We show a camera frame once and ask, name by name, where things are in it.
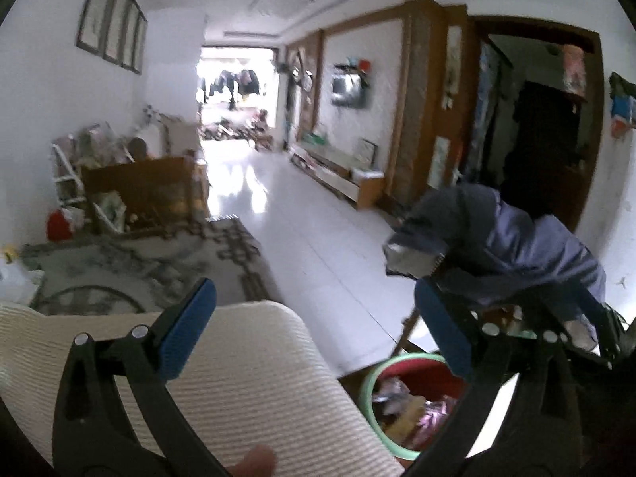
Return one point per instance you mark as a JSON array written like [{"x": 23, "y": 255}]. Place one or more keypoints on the person's left hand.
[{"x": 253, "y": 462}]

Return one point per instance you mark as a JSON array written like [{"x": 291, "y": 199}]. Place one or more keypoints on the white box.
[{"x": 25, "y": 288}]

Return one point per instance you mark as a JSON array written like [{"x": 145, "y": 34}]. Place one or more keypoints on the wooden chair with carved backrest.
[{"x": 149, "y": 179}]

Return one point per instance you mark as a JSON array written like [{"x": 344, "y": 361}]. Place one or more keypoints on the hanging dark clothes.
[{"x": 233, "y": 84}]

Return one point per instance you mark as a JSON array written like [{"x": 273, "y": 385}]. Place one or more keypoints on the low wooden television cabinet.
[{"x": 343, "y": 176}]

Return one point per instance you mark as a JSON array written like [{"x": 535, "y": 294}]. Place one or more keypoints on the dark blue jacket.
[{"x": 497, "y": 238}]

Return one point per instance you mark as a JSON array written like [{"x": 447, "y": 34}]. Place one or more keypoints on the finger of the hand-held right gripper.
[{"x": 539, "y": 313}]

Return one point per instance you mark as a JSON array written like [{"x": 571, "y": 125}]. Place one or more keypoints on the wall mounted television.
[{"x": 348, "y": 90}]

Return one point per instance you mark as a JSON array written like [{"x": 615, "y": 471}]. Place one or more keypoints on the grey patterned tablecloth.
[{"x": 124, "y": 263}]

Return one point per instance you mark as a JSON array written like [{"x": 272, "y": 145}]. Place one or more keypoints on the red bin with green rim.
[{"x": 427, "y": 372}]

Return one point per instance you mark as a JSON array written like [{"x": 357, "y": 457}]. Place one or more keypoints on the small framed picture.
[{"x": 367, "y": 151}]

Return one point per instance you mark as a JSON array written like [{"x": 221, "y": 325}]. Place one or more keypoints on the white step ladder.
[{"x": 64, "y": 179}]

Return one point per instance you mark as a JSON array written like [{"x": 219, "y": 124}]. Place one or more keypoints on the square ceiling light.
[{"x": 282, "y": 2}]

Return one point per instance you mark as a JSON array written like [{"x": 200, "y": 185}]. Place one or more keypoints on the pink hanging decoration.
[{"x": 574, "y": 69}]

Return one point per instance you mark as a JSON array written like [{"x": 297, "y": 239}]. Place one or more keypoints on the blue hanging bag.
[{"x": 623, "y": 104}]

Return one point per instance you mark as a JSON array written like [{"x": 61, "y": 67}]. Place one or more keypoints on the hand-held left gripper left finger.
[{"x": 191, "y": 330}]

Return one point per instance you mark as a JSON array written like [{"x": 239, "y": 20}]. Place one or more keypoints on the yellow plush toy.
[{"x": 11, "y": 253}]

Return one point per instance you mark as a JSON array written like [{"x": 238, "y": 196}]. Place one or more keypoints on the white pen holder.
[{"x": 12, "y": 271}]

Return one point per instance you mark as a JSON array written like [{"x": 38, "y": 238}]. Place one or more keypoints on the dark framed wall picture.
[
  {"x": 117, "y": 22},
  {"x": 97, "y": 7},
  {"x": 141, "y": 44},
  {"x": 130, "y": 35}
]

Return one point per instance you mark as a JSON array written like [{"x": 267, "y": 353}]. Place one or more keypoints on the red bag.
[{"x": 58, "y": 226}]

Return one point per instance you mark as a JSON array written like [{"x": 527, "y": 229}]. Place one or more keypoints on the beige striped mat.
[{"x": 248, "y": 357}]

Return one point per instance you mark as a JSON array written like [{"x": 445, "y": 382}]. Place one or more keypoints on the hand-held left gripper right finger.
[{"x": 444, "y": 330}]

